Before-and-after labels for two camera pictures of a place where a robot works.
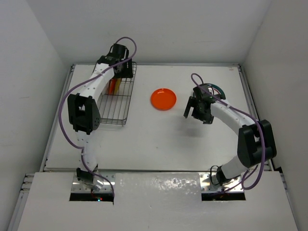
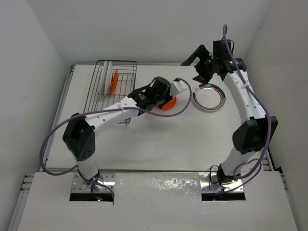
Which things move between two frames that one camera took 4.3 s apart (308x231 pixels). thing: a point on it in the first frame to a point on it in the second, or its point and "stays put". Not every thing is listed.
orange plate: [112, 85] stays put
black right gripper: [207, 118] to [202, 53]
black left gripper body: [125, 71] to [159, 99]
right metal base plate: [209, 184] stays put
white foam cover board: [157, 202] stays put
